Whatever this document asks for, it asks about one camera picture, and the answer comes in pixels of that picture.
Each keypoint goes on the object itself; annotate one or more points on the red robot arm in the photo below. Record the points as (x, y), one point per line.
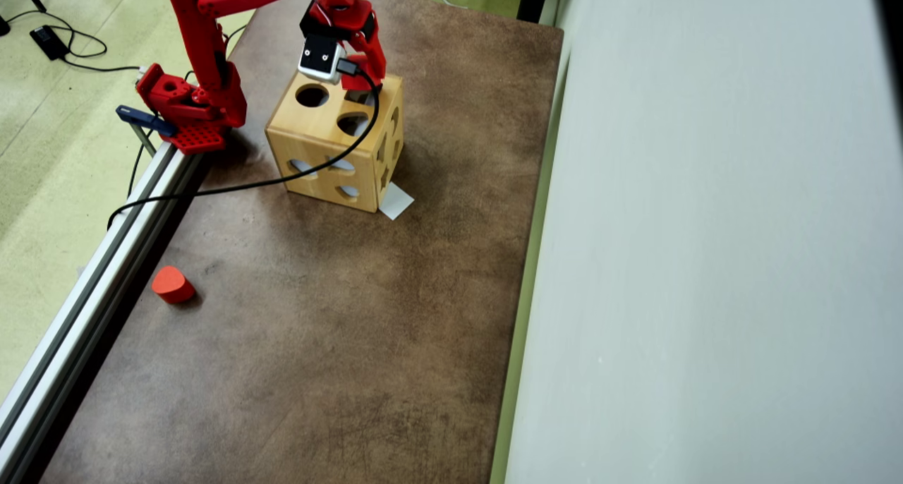
(204, 46)

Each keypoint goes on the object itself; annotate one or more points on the aluminium profile rail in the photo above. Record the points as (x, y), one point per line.
(85, 307)

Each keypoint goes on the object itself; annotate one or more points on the red rounded block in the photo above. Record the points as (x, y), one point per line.
(173, 285)

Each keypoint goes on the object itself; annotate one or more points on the wooden shape sorter box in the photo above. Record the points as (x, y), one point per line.
(317, 135)

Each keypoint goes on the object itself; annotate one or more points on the black power adapter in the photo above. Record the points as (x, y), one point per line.
(48, 41)

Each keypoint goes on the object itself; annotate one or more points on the white paper sheet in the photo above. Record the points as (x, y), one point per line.
(396, 202)

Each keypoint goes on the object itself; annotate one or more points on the large white board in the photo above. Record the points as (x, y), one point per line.
(705, 258)

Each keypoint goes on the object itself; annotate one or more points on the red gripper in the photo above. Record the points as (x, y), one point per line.
(372, 59)

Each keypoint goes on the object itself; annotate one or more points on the blue clamp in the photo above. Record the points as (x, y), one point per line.
(144, 119)

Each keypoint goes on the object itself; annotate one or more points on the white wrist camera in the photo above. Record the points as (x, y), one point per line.
(321, 57)

